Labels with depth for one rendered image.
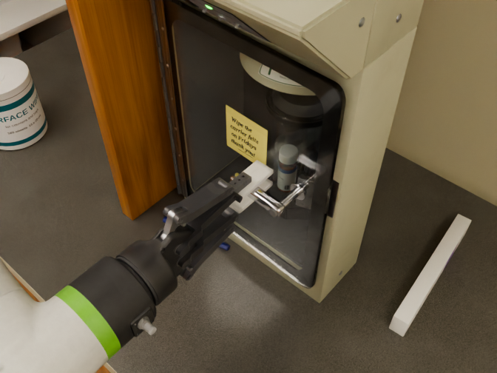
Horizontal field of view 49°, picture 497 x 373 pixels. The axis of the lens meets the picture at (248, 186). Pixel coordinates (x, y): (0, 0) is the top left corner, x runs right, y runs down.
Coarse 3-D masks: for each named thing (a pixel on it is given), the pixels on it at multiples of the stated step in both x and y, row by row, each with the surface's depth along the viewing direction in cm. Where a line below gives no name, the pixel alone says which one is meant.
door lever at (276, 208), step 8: (232, 176) 73; (296, 184) 72; (256, 192) 71; (264, 192) 71; (296, 192) 72; (304, 192) 72; (256, 200) 72; (264, 200) 71; (272, 200) 71; (288, 200) 71; (272, 208) 70; (280, 208) 70
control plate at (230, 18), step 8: (192, 0) 57; (200, 0) 53; (200, 8) 62; (208, 8) 57; (216, 8) 52; (216, 16) 61; (224, 16) 56; (232, 16) 52; (240, 24) 56; (248, 32) 59; (256, 32) 55
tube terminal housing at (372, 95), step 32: (384, 0) 51; (416, 0) 57; (384, 32) 55; (384, 64) 59; (352, 96) 59; (384, 96) 64; (352, 128) 62; (384, 128) 70; (352, 160) 67; (352, 192) 74; (352, 224) 82; (256, 256) 96; (320, 256) 82; (352, 256) 92; (320, 288) 87
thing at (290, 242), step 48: (192, 48) 71; (240, 48) 64; (192, 96) 78; (240, 96) 70; (288, 96) 63; (336, 96) 58; (192, 144) 86; (288, 144) 68; (336, 144) 62; (192, 192) 96; (288, 192) 75; (288, 240) 82
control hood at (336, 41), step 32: (224, 0) 47; (256, 0) 46; (288, 0) 46; (320, 0) 46; (352, 0) 46; (288, 32) 44; (320, 32) 45; (352, 32) 49; (320, 64) 54; (352, 64) 53
